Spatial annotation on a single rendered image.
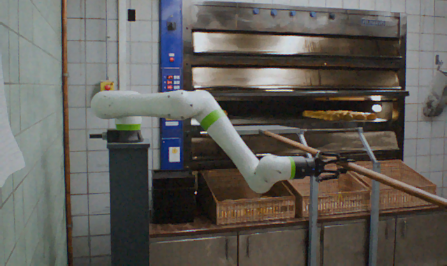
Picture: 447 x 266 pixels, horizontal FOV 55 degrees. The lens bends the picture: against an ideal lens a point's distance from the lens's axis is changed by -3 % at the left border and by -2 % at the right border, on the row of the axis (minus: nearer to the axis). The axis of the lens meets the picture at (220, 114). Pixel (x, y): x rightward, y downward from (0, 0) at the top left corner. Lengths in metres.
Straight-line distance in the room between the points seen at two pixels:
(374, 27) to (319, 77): 0.67
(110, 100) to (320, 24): 2.12
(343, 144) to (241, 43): 1.19
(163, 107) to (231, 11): 1.68
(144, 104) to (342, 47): 2.18
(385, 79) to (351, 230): 1.35
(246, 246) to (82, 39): 1.77
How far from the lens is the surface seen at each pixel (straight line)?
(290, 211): 3.05
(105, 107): 1.99
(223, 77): 3.27
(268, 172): 1.71
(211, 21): 3.30
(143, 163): 2.13
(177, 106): 1.76
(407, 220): 3.51
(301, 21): 3.55
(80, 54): 3.15
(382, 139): 3.93
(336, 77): 3.66
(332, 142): 3.67
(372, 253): 3.34
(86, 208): 3.26
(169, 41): 3.17
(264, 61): 3.38
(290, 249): 3.07
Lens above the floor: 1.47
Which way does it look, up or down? 4 degrees down
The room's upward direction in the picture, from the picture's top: straight up
